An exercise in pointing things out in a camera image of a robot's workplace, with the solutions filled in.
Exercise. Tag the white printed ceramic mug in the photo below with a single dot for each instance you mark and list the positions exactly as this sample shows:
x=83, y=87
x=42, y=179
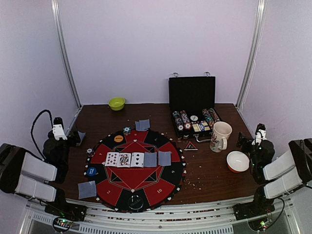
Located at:
x=220, y=136

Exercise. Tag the black poker chip case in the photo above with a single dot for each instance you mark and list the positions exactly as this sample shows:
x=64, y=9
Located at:
x=192, y=96

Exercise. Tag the dealt blue playing card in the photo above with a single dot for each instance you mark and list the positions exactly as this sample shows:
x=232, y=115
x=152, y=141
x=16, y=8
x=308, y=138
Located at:
x=142, y=125

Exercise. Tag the orange big blind button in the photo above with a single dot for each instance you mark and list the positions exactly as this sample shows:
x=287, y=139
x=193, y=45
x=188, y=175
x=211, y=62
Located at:
x=118, y=138

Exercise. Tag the black red triangular token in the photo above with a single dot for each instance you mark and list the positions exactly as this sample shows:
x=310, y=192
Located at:
x=190, y=147

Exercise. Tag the left aluminium frame post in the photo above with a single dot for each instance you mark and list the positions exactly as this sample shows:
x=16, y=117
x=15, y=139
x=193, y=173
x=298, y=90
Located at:
x=66, y=62

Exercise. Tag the blue deck of cards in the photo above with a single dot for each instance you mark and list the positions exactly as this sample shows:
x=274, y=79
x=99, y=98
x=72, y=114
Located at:
x=81, y=137

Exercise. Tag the queen of hearts card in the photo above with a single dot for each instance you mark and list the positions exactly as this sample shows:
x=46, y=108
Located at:
x=124, y=160

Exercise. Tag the white round button in case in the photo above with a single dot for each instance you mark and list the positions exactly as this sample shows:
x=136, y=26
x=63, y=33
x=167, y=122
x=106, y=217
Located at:
x=194, y=118

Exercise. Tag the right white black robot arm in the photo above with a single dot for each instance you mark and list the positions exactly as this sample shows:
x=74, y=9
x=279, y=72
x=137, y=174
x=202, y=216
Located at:
x=276, y=177

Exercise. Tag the aluminium frame post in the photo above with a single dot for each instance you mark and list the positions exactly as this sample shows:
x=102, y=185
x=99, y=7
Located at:
x=255, y=44
x=66, y=62

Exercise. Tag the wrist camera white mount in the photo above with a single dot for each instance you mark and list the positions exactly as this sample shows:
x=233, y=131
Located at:
x=260, y=134
x=58, y=129

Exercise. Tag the round red black poker mat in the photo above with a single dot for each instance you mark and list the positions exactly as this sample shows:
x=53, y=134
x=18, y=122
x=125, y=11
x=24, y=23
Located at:
x=156, y=185

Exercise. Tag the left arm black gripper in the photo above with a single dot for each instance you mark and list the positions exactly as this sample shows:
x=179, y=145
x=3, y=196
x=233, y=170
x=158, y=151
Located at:
x=74, y=141

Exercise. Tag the blue small blind button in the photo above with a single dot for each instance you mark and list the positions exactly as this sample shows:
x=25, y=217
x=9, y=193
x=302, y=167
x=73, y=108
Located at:
x=92, y=171

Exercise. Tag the lime green plastic bowl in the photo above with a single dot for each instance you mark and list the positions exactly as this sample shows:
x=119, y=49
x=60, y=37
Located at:
x=117, y=103

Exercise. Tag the white orange ceramic bowl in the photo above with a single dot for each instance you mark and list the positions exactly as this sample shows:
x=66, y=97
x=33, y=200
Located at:
x=237, y=162

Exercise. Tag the blue yellow card box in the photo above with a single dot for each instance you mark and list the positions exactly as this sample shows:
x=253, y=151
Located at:
x=201, y=127

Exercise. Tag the ten of diamonds card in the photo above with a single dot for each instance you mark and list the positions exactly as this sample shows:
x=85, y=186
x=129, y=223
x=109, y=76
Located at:
x=112, y=159

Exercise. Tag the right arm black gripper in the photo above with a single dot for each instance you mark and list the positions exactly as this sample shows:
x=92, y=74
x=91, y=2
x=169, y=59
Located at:
x=243, y=141

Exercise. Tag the poker chip stack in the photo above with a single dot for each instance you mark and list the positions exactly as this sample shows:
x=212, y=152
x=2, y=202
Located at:
x=127, y=130
x=90, y=152

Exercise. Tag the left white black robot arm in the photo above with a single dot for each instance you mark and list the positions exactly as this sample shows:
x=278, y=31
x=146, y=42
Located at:
x=22, y=173

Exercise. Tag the clear round dealer button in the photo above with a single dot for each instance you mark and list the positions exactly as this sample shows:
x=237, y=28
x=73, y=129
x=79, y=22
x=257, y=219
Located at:
x=135, y=202

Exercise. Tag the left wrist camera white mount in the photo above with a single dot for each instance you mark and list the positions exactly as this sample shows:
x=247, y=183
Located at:
x=58, y=129

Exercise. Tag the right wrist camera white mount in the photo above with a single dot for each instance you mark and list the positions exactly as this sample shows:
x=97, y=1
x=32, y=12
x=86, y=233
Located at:
x=260, y=134

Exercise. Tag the three of spades card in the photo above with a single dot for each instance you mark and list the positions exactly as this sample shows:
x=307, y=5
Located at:
x=137, y=159

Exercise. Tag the face-down community card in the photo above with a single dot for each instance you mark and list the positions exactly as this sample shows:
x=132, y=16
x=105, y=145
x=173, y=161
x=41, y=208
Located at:
x=164, y=158
x=150, y=159

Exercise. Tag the right aluminium frame post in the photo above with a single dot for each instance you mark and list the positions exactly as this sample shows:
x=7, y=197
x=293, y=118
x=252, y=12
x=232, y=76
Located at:
x=255, y=44

